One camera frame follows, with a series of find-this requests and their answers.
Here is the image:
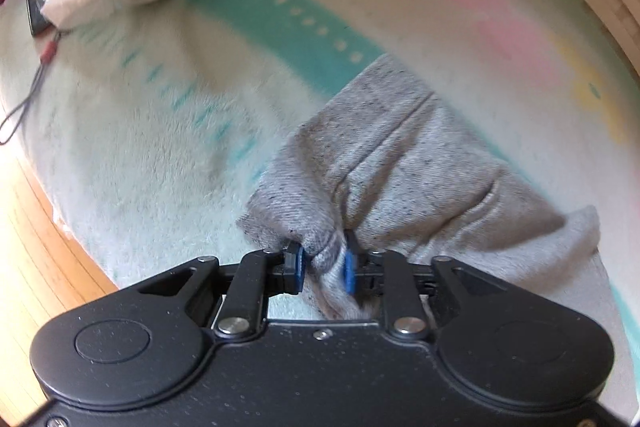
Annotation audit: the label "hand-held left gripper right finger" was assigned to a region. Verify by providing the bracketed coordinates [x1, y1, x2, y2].
[342, 229, 507, 341]

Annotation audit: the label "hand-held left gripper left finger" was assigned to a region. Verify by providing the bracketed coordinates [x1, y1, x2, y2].
[136, 241, 309, 341]

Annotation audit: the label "grey pants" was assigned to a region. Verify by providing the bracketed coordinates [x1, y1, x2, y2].
[235, 52, 602, 321]

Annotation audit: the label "bed with pastel blanket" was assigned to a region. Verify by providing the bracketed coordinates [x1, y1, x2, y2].
[0, 0, 640, 408]

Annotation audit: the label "thin cable with red plug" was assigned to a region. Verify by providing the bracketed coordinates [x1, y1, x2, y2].
[0, 29, 69, 146]

